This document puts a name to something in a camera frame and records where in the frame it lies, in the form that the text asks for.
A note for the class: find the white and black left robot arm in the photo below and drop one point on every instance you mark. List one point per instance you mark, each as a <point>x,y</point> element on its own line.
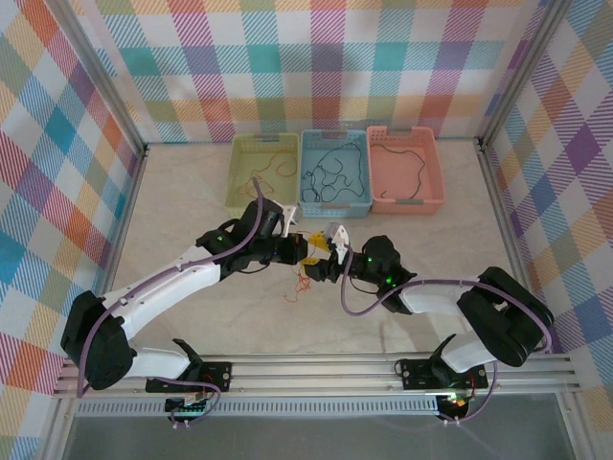
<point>167,297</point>

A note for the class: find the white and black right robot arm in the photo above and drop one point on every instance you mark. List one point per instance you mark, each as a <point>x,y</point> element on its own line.
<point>440,294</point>

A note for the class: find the pink plastic basket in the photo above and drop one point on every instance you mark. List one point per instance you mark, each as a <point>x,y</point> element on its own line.
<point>402,175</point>

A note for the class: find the green plastic basket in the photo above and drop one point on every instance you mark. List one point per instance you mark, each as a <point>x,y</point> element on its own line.
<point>261,163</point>

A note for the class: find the blue plastic basket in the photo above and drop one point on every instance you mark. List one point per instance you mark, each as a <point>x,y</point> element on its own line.
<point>335,144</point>

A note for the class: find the aluminium table edge bar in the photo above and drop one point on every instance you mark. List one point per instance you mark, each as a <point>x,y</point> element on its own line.
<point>505,220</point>
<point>128,220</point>

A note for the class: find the aluminium mounting rail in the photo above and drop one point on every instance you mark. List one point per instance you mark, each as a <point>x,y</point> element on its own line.
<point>311,371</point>

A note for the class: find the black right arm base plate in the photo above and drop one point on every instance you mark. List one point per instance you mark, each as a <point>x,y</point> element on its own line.
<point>416,374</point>

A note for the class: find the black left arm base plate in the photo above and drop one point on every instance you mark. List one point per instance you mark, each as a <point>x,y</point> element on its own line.
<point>218,376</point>

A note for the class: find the aluminium frame post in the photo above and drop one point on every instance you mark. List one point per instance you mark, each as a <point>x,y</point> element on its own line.
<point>102,72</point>
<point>523,72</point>

